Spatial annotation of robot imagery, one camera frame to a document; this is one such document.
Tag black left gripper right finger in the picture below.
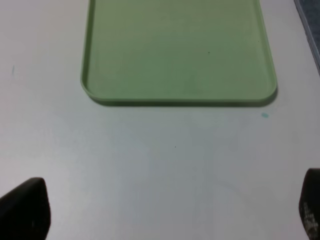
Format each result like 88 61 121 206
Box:
298 168 320 240

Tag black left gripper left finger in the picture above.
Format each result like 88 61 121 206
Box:
0 177 51 240

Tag grey towel with orange stripes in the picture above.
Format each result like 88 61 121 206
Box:
294 0 320 72

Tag light green plastic tray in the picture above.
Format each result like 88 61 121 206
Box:
80 0 278 105

